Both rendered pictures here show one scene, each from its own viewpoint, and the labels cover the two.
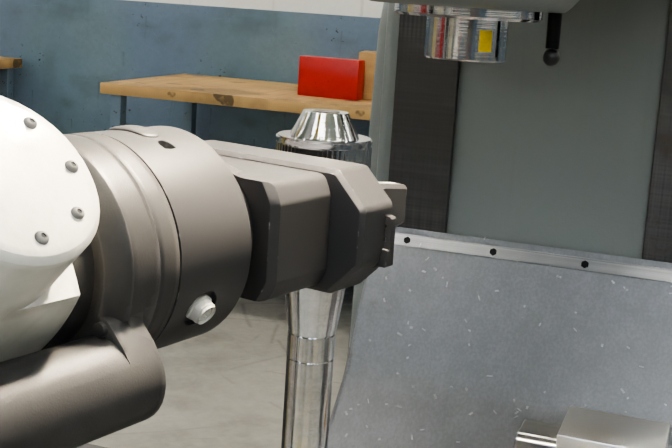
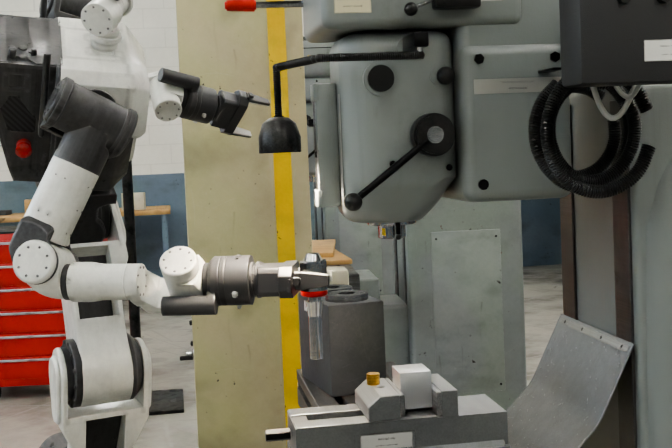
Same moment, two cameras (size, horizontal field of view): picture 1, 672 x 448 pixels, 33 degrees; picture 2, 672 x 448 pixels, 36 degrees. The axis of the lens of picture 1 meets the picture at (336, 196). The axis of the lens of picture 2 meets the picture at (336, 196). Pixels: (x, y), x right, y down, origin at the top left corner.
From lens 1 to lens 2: 1.62 m
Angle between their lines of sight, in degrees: 62
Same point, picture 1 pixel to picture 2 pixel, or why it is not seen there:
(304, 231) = (268, 281)
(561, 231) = (600, 320)
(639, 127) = (613, 267)
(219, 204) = (238, 271)
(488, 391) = (558, 394)
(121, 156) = (220, 260)
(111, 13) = not seen: outside the picture
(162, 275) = (218, 284)
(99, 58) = not seen: outside the picture
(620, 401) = (585, 404)
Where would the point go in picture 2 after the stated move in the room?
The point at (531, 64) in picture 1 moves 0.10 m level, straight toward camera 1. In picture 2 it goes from (589, 235) to (540, 239)
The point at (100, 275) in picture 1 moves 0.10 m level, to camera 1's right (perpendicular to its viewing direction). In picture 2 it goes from (207, 282) to (229, 289)
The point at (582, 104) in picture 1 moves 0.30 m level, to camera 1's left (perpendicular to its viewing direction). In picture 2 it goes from (600, 255) to (497, 244)
